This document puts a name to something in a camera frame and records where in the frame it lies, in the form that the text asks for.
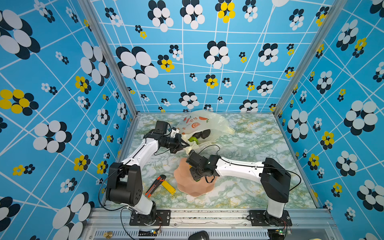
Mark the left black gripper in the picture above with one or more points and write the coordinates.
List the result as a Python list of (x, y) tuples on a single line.
[(178, 144)]

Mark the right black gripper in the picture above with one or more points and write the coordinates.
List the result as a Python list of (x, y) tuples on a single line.
[(192, 171)]

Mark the green lime fruit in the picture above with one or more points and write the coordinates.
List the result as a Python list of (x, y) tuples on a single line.
[(194, 140)]

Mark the translucent printed plastic bag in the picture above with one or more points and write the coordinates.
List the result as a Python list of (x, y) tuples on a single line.
[(199, 121)]

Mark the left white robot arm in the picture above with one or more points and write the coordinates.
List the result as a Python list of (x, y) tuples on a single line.
[(124, 182)]

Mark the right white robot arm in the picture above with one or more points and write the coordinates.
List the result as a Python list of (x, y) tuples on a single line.
[(269, 173)]

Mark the pink scalloped plate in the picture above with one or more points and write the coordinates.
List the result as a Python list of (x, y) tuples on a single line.
[(188, 185)]

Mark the yellow rectangular block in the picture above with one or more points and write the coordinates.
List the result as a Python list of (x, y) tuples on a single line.
[(168, 187)]

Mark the red black utility knife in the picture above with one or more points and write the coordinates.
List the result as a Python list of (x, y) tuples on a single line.
[(159, 180)]

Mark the black round knob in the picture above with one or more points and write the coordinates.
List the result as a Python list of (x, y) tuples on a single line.
[(202, 235)]

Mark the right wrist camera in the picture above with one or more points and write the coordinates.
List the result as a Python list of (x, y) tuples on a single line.
[(195, 160)]

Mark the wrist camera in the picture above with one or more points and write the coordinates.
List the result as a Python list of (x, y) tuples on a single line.
[(195, 160), (164, 129)]

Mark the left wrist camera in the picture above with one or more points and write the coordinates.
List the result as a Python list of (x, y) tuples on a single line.
[(164, 129)]

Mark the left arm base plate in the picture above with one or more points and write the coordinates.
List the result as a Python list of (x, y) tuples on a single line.
[(157, 218)]

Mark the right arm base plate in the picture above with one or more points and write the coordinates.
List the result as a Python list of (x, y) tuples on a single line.
[(261, 218)]

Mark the aluminium front rail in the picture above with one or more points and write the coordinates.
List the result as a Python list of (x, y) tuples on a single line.
[(220, 224)]

